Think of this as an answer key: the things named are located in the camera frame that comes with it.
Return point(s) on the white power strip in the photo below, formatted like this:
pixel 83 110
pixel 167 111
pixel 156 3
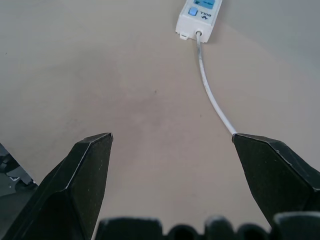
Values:
pixel 197 17

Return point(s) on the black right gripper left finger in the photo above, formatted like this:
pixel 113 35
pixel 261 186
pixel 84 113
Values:
pixel 75 190

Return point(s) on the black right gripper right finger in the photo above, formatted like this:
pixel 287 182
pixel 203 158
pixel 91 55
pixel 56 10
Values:
pixel 272 175

